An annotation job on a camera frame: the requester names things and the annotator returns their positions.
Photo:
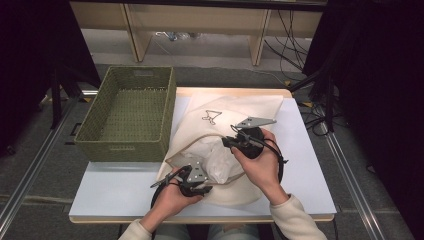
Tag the aluminium floor rail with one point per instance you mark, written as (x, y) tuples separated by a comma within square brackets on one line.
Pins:
[(33, 166), (353, 186)]

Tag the white garment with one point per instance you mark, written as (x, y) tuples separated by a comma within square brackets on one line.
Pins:
[(220, 163)]

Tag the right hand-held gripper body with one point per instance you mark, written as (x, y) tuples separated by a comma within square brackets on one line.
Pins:
[(251, 143)]

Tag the person's jeans legs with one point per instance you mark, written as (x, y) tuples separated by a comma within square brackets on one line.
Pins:
[(226, 233)]

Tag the person's left hand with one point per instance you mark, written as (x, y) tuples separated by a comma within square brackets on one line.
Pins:
[(173, 200)]

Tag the green woven basket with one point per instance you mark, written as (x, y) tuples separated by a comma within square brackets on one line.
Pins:
[(130, 116)]

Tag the cream mesh laundry bag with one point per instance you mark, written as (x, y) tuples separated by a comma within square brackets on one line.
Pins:
[(240, 110)]

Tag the clear plastic clutter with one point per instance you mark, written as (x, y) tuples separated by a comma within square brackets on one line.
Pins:
[(176, 35)]

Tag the wooden shelf unit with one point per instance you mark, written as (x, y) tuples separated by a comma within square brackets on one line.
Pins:
[(200, 18)]

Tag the black curtain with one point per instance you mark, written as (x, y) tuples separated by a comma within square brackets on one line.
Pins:
[(33, 50), (383, 100)]

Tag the black metal stand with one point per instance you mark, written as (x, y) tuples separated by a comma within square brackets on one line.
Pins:
[(330, 100), (55, 100)]

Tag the person's right hand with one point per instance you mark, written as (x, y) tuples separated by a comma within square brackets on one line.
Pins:
[(266, 173)]

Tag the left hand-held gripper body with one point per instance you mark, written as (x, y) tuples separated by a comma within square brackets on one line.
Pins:
[(195, 175)]

